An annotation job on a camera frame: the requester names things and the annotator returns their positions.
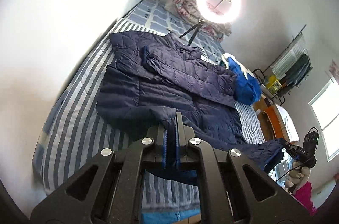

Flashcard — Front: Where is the navy quilted puffer jacket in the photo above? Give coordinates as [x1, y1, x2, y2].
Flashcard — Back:
[96, 31, 283, 185]

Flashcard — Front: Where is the pink jacket sleeve forearm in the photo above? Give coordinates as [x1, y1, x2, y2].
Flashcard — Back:
[292, 182, 317, 216]

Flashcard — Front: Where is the black metal clothes rack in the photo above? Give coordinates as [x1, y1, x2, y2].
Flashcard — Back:
[252, 31, 313, 105]

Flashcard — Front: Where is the grey gloved right hand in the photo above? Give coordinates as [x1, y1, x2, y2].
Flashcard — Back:
[284, 161, 311, 194]

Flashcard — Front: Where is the orange white storage box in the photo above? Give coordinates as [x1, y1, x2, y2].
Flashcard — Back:
[263, 105, 299, 144]

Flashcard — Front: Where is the bright window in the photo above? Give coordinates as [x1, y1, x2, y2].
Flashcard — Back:
[309, 80, 339, 162]

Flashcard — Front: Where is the blue white striped bed sheet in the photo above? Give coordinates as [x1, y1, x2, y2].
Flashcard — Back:
[33, 36, 199, 213]

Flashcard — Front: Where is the blue under-bed box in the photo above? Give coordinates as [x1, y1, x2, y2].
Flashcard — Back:
[141, 209, 201, 224]

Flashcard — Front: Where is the yellow box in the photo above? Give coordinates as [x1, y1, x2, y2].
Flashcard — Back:
[266, 75, 282, 92]

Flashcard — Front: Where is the dark hanging garment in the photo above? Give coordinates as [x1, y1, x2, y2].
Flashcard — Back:
[279, 54, 311, 93]

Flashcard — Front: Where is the blue white crumpled jacket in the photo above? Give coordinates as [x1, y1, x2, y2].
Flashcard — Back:
[221, 53, 261, 105]

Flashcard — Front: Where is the striped hanging towel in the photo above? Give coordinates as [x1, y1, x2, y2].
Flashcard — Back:
[271, 34, 307, 80]

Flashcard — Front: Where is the black mini tripod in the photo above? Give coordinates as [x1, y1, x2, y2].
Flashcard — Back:
[179, 19, 205, 46]

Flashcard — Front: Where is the blue checked blanket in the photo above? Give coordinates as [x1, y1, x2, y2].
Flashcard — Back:
[125, 0, 224, 64]

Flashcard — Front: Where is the floral folded quilt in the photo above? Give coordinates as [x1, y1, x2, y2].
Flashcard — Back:
[164, 0, 232, 42]

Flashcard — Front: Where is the white glowing ring light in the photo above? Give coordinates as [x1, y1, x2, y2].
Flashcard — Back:
[196, 0, 242, 24]

